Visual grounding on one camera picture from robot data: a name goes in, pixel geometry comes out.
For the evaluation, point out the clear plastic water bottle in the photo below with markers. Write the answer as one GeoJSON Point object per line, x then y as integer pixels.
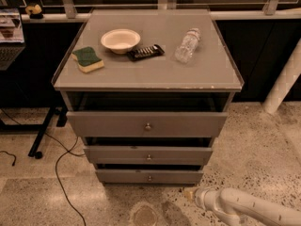
{"type": "Point", "coordinates": [188, 46]}

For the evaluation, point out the grey top drawer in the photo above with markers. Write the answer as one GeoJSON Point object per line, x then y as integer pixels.
{"type": "Point", "coordinates": [147, 124]}

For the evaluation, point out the grey middle drawer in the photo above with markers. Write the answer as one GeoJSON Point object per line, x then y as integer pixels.
{"type": "Point", "coordinates": [147, 155]}

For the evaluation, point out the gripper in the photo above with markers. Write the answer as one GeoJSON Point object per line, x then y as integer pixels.
{"type": "Point", "coordinates": [200, 197]}

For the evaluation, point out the white diagonal pillar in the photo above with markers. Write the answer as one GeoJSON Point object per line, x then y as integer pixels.
{"type": "Point", "coordinates": [284, 82]}

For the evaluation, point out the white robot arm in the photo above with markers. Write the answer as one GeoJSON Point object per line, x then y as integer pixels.
{"type": "Point", "coordinates": [233, 206]}

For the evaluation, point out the black snack bar wrapper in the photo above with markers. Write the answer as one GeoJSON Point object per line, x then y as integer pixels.
{"type": "Point", "coordinates": [146, 52]}

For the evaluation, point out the grey drawer cabinet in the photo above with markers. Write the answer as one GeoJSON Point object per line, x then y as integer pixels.
{"type": "Point", "coordinates": [206, 83]}

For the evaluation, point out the grey bottom drawer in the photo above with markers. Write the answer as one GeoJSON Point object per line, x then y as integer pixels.
{"type": "Point", "coordinates": [145, 176]}

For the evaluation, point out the metal window rail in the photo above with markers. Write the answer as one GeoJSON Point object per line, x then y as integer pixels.
{"type": "Point", "coordinates": [67, 11]}

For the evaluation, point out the grey drawer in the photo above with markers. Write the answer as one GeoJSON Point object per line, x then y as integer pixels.
{"type": "Point", "coordinates": [145, 176]}
{"type": "Point", "coordinates": [147, 155]}
{"type": "Point", "coordinates": [147, 124]}

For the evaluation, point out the black table leg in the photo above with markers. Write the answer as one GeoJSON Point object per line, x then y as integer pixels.
{"type": "Point", "coordinates": [39, 129]}

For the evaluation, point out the green yellow sponge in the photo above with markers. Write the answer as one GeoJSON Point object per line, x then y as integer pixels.
{"type": "Point", "coordinates": [87, 59]}

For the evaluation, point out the open laptop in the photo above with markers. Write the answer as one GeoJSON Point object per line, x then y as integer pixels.
{"type": "Point", "coordinates": [12, 41]}

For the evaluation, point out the yellow black tape dispenser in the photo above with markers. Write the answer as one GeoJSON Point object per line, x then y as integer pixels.
{"type": "Point", "coordinates": [34, 11]}

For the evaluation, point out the white paper bowl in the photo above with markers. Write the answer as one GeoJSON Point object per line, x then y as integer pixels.
{"type": "Point", "coordinates": [120, 41]}

